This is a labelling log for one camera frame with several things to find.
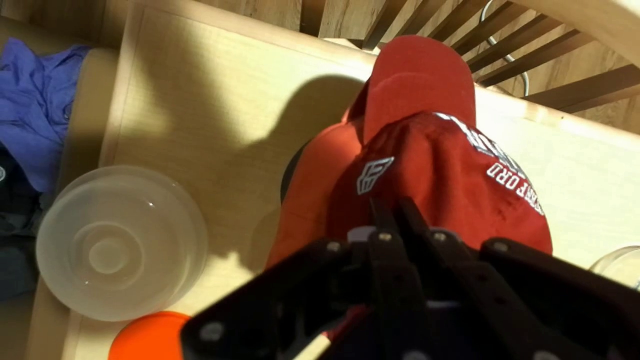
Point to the orange ball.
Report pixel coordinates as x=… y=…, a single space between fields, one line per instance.
x=150 y=336

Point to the translucent plastic container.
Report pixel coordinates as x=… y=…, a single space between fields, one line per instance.
x=120 y=243

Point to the blue cloth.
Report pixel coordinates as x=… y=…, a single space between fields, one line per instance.
x=36 y=107

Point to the clear glass bowl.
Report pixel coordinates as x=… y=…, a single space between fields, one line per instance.
x=622 y=266

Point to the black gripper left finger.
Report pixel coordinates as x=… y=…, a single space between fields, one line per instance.
x=300 y=300

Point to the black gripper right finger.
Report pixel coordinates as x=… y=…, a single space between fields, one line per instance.
x=521 y=306

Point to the maroon baseball cap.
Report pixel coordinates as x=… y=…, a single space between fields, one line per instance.
x=432 y=160

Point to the black clothes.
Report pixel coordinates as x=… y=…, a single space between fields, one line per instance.
x=12 y=226

